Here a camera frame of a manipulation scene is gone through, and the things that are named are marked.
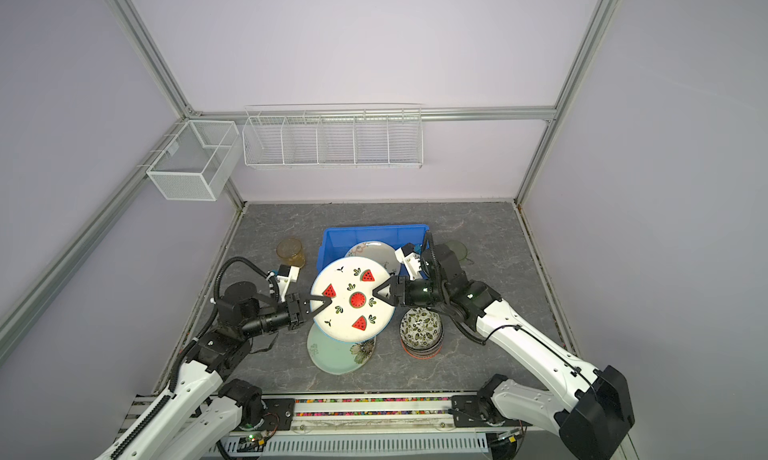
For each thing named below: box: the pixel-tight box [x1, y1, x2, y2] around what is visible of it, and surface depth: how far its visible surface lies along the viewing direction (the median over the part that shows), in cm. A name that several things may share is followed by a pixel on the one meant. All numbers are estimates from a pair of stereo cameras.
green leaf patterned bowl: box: [399, 307, 443, 350], surface depth 81 cm
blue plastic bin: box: [315, 224, 430, 282], surface depth 107 cm
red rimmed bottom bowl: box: [400, 338, 444, 359], surface depth 78 cm
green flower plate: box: [306, 323, 377, 375], surface depth 84 cm
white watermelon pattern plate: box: [311, 256, 396, 344], surface depth 71 cm
